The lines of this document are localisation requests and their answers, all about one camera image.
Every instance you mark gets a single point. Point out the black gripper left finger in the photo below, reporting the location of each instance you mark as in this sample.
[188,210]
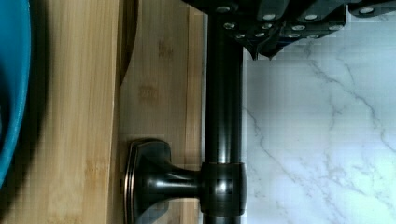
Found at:
[257,25]

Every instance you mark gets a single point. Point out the black drawer handle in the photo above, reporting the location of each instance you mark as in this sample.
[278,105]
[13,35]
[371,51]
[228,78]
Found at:
[221,184]

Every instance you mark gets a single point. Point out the wooden drawer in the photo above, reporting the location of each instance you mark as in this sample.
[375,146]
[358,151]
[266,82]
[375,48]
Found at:
[161,92]

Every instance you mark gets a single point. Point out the blue plate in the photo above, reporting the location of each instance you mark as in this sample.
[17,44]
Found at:
[16,52]

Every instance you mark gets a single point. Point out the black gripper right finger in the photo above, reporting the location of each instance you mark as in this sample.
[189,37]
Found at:
[287,21]

